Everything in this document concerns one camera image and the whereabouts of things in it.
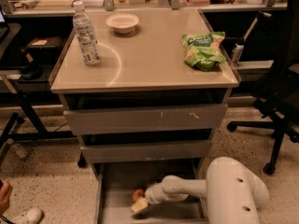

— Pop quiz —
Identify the grey drawer cabinet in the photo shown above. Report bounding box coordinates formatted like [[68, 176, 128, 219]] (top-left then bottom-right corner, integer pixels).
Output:
[[49, 8, 241, 224]]

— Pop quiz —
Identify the grey drawer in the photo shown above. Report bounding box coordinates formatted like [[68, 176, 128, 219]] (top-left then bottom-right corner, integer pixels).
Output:
[[64, 104, 227, 135], [94, 160, 208, 224], [81, 140, 211, 163]]

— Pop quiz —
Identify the white paper bowl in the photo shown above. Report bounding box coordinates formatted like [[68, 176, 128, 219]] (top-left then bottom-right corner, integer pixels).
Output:
[[106, 13, 139, 35]]

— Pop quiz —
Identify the clear plastic water bottle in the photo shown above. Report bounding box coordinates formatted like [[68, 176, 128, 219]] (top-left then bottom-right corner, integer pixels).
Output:
[[73, 1, 100, 65]]

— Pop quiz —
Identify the grey top drawer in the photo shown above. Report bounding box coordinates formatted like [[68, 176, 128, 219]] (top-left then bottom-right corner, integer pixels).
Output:
[[64, 104, 227, 135]]

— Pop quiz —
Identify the person hand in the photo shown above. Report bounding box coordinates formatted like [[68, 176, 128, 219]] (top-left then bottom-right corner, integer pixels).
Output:
[[0, 180, 13, 215]]

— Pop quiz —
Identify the black desk frame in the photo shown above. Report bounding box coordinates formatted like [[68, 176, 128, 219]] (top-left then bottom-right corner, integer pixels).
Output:
[[0, 23, 76, 166]]

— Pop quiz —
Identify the orange fruit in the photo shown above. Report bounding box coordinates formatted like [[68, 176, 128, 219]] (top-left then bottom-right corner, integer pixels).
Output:
[[132, 189, 145, 203]]

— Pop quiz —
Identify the black box with label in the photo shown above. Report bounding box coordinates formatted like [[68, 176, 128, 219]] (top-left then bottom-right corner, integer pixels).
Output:
[[26, 36, 64, 58]]

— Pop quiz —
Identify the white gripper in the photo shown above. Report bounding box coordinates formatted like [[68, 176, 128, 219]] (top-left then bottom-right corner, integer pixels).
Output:
[[131, 183, 188, 213]]

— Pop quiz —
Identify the white handled tool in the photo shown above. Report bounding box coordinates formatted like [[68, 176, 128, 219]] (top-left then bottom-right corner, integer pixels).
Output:
[[231, 11, 272, 65]]

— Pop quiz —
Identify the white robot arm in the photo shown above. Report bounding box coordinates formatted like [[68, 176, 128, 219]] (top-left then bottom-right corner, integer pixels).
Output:
[[131, 157, 269, 224]]

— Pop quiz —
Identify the grey bottom drawer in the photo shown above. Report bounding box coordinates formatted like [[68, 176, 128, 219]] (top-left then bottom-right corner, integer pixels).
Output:
[[94, 160, 208, 224]]

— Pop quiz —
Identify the plastic bottle on floor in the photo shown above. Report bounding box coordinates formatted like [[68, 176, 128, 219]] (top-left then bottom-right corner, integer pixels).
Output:
[[7, 138, 28, 160]]

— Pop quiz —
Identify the black office chair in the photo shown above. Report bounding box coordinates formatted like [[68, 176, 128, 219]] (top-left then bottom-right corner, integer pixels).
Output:
[[227, 0, 299, 175]]

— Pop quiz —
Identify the grey middle drawer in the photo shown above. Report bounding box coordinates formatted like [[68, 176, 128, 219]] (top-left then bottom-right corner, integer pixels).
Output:
[[81, 140, 211, 163]]

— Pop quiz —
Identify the white sneaker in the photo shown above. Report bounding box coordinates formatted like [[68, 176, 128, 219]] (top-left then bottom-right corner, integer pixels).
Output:
[[9, 207, 43, 224]]

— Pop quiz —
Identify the green chip bag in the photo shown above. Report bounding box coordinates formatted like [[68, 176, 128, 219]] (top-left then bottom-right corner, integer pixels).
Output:
[[181, 32, 226, 72]]

